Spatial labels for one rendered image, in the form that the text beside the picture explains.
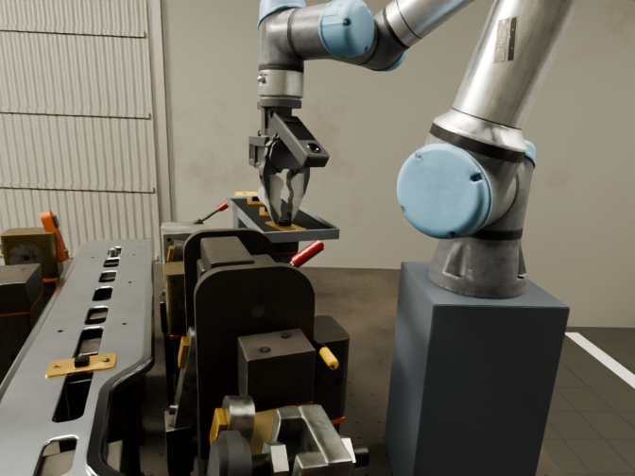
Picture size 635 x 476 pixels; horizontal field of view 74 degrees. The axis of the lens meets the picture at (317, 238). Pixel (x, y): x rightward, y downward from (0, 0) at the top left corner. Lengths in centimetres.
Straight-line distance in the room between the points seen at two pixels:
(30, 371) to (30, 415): 10
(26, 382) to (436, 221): 56
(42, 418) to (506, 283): 62
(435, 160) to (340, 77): 228
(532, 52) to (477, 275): 31
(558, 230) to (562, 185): 31
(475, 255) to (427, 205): 17
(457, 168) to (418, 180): 5
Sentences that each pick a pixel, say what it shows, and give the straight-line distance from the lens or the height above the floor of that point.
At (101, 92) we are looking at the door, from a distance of 295.
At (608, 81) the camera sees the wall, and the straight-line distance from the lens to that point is 337.
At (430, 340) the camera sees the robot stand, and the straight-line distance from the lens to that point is 65.
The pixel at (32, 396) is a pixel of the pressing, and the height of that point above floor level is 100.
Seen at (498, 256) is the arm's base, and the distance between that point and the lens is 67.
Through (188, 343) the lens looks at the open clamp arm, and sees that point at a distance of 52.
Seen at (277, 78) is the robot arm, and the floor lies 141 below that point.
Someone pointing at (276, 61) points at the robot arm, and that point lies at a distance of 72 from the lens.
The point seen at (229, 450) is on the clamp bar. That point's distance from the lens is 18.
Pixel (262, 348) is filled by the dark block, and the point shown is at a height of 112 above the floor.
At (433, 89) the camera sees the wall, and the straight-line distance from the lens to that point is 287.
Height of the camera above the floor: 133
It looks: 15 degrees down
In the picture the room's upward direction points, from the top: 2 degrees clockwise
